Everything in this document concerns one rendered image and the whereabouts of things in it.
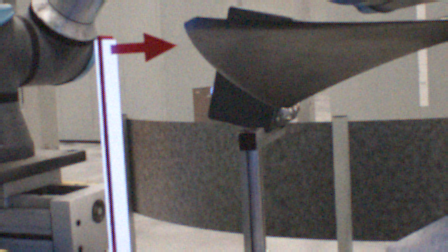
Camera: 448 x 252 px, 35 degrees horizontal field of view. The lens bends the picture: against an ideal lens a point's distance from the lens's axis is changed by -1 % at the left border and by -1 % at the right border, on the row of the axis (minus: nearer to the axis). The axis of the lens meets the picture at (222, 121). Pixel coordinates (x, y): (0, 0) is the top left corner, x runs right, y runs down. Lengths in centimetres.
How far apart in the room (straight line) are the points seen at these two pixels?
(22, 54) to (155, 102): 927
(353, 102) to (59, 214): 621
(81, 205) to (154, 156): 184
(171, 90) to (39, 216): 938
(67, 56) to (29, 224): 29
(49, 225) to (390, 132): 153
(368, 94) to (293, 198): 464
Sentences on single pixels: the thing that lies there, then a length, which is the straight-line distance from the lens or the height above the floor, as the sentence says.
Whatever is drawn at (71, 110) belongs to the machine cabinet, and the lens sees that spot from 1154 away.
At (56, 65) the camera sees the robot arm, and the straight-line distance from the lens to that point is 115.
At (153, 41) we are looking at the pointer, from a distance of 58.
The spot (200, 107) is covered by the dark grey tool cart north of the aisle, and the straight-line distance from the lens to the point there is 754.
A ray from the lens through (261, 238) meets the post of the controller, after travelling 112.
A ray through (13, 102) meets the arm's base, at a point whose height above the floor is 112.
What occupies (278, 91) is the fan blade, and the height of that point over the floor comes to 114.
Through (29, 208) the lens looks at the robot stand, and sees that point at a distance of 102.
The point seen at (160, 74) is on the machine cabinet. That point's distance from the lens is 1026.
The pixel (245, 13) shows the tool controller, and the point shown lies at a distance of 114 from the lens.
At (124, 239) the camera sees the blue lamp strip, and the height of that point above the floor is 102.
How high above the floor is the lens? 116
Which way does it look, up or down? 5 degrees down
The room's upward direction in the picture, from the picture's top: 3 degrees counter-clockwise
